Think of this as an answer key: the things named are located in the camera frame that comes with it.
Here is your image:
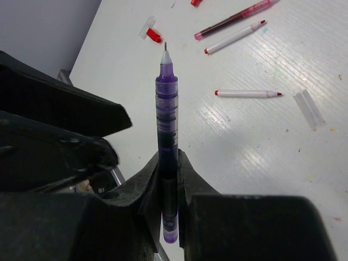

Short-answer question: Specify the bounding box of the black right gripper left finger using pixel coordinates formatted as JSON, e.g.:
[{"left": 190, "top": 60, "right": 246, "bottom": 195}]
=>
[{"left": 1, "top": 155, "right": 161, "bottom": 260}]

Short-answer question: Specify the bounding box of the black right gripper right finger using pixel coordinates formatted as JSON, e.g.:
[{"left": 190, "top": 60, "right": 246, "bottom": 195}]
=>
[{"left": 177, "top": 151, "right": 337, "bottom": 260}]

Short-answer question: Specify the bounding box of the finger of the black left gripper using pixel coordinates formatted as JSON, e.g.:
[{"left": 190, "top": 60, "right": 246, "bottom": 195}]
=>
[
  {"left": 1, "top": 111, "right": 119, "bottom": 192},
  {"left": 1, "top": 52, "right": 132, "bottom": 137}
]

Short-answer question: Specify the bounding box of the purple pen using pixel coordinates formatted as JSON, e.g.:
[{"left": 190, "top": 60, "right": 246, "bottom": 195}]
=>
[{"left": 155, "top": 43, "right": 178, "bottom": 244}]

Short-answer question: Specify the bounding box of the clear pen cap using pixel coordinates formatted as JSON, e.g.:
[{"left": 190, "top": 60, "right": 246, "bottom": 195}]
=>
[{"left": 294, "top": 90, "right": 326, "bottom": 131}]

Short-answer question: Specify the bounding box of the red marker cap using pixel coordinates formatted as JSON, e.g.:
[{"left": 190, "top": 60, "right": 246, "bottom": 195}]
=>
[
  {"left": 190, "top": 0, "right": 202, "bottom": 7},
  {"left": 139, "top": 16, "right": 163, "bottom": 44}
]

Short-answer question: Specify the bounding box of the pink pen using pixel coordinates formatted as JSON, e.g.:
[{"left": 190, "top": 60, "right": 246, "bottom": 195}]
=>
[{"left": 194, "top": 0, "right": 278, "bottom": 41}]

